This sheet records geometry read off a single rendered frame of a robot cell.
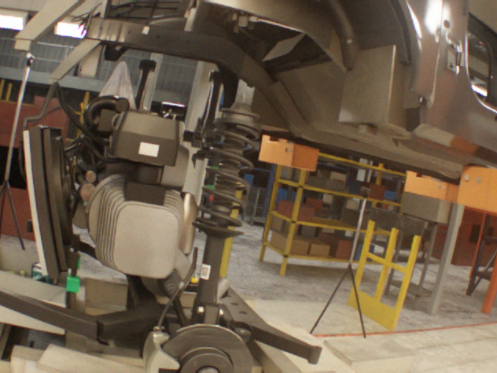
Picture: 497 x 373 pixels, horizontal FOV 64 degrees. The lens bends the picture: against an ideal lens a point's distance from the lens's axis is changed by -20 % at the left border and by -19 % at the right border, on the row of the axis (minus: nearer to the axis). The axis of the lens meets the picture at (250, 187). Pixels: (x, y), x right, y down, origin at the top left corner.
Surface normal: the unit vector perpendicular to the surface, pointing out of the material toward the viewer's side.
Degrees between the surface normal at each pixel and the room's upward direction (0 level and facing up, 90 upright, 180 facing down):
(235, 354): 90
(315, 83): 103
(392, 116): 90
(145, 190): 90
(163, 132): 79
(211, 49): 90
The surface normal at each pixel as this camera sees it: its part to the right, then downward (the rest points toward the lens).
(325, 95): 0.15, 0.32
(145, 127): 0.36, -0.07
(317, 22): 0.43, 0.14
